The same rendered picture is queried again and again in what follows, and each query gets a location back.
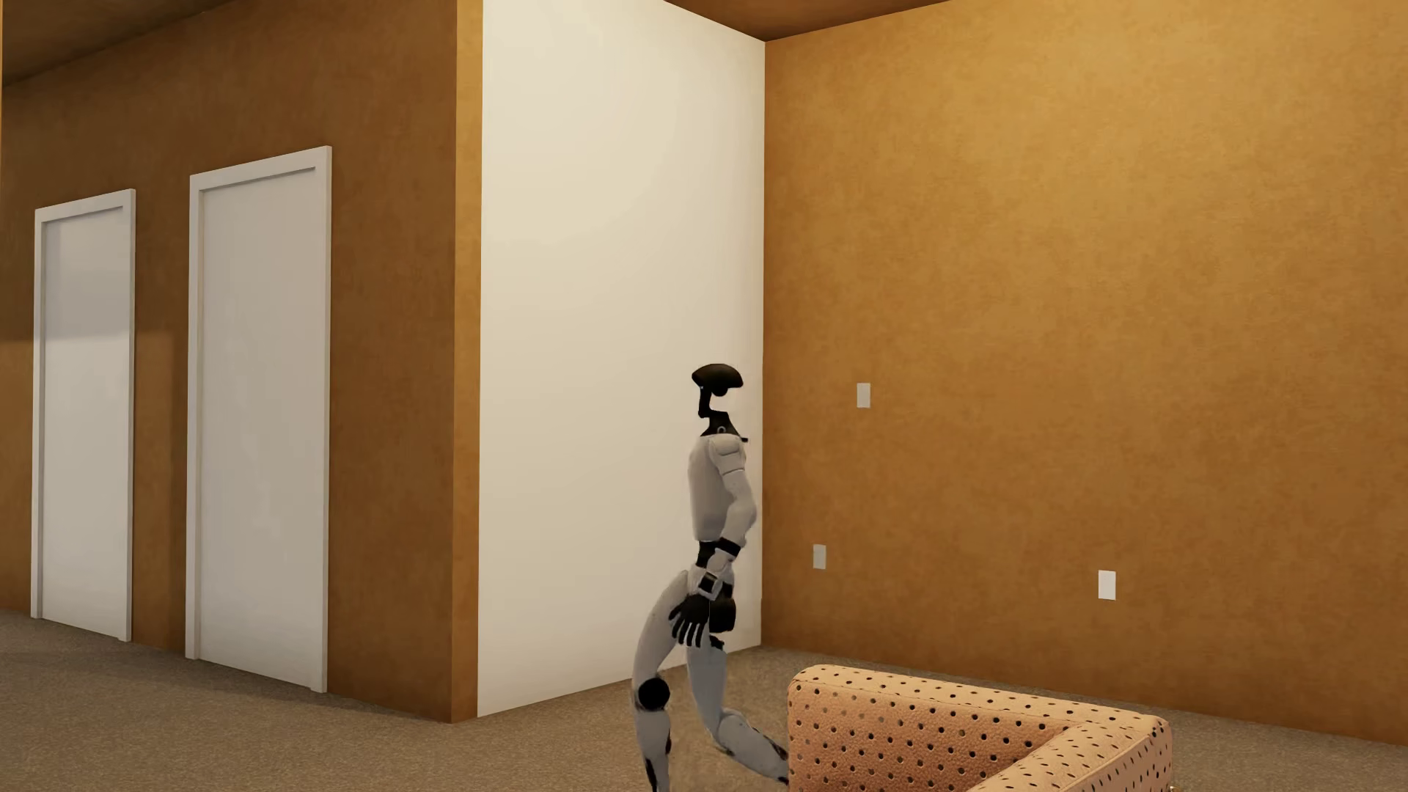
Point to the orange dotted fabric sofa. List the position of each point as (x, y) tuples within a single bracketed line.
[(935, 732)]

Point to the white left robot leg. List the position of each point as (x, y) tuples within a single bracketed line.
[(658, 671)]

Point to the white robot leg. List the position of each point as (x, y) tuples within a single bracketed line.
[(715, 693), (658, 671)]

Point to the black robot head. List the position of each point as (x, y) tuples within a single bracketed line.
[(717, 380)]

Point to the white interior door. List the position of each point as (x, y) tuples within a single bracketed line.
[(260, 424), (85, 418)]

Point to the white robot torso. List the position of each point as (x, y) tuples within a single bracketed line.
[(700, 495)]

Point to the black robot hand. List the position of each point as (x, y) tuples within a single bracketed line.
[(691, 618)]

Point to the white right robot leg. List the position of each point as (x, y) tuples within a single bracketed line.
[(715, 693)]

